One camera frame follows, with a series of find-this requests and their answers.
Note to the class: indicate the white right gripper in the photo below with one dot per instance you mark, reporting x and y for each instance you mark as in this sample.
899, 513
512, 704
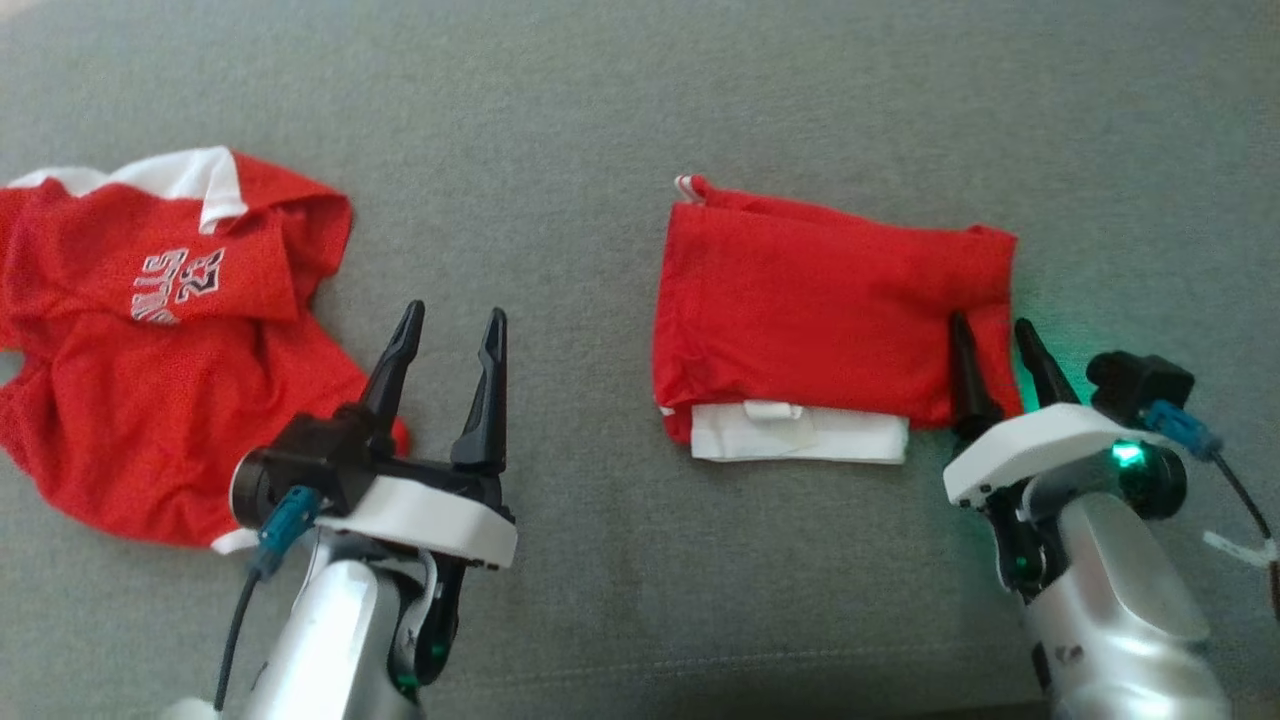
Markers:
1030, 440

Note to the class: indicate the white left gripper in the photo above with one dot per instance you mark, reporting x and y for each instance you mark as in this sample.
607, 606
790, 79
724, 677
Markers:
440, 525

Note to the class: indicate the red basketball jersey number 23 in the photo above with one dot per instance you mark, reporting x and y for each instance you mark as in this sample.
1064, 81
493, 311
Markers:
810, 310

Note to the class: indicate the red basketball shorts white trim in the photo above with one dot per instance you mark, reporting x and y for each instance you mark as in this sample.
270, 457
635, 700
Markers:
130, 420

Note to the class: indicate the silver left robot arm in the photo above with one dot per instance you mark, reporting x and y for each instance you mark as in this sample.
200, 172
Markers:
320, 640

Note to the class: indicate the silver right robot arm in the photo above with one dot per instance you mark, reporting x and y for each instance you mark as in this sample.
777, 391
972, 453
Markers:
1120, 610

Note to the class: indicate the grey fabric sofa seat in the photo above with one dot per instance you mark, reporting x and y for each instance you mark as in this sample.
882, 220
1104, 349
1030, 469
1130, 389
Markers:
600, 120

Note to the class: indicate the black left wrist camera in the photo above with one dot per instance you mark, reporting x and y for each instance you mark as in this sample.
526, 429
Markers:
325, 450

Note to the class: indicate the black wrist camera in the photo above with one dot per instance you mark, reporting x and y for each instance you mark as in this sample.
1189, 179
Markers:
1135, 385
325, 450

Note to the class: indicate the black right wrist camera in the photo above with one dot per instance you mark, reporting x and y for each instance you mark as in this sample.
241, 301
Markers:
1135, 385

